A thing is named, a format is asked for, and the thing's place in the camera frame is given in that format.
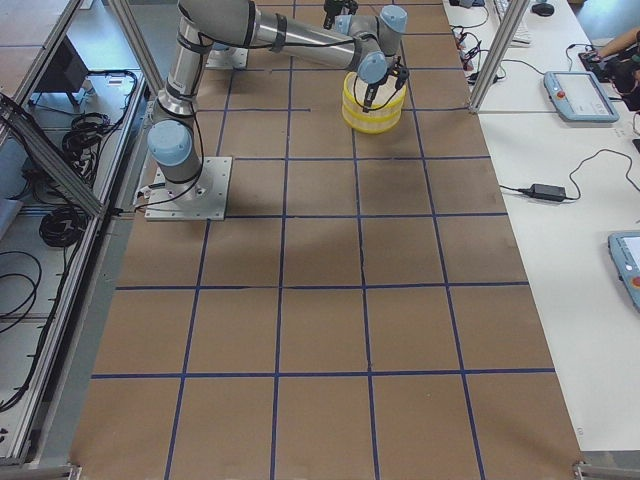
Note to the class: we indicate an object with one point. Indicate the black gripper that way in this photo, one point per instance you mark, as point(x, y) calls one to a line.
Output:
point(329, 18)
point(371, 90)

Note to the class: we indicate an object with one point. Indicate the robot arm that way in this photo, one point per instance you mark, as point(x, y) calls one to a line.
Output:
point(334, 8)
point(251, 105)

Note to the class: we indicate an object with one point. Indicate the teach pendant far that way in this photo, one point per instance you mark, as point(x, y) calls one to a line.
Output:
point(578, 97)

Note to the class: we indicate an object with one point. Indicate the teach pendant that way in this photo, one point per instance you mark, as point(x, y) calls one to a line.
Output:
point(624, 251)
point(578, 97)

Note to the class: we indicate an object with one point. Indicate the black power adapter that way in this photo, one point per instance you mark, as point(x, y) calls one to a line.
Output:
point(544, 192)

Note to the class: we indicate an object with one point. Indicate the teach pendant near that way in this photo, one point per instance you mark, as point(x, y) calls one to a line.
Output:
point(624, 251)

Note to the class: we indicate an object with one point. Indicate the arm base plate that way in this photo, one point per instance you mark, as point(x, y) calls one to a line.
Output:
point(229, 59)
point(206, 200)

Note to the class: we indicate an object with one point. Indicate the aluminium frame post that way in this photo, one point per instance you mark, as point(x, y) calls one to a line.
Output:
point(501, 41)

